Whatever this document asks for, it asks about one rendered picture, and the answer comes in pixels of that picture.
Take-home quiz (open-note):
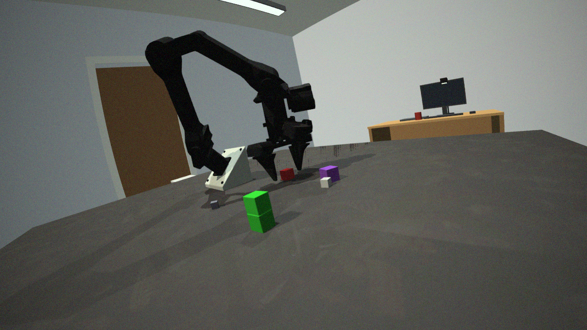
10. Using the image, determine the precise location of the green block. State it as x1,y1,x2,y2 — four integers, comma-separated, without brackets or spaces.
247,209,276,233
243,191,272,216

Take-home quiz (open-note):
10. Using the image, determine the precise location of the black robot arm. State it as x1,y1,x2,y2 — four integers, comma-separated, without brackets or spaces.
145,30,316,176

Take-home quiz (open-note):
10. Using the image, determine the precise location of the purple block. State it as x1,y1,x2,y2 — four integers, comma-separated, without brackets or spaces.
319,165,340,182

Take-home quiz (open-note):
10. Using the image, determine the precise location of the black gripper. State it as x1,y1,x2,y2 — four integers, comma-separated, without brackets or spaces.
246,114,312,181

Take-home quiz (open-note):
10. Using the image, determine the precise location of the red block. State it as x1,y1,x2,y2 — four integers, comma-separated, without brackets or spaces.
280,168,295,181

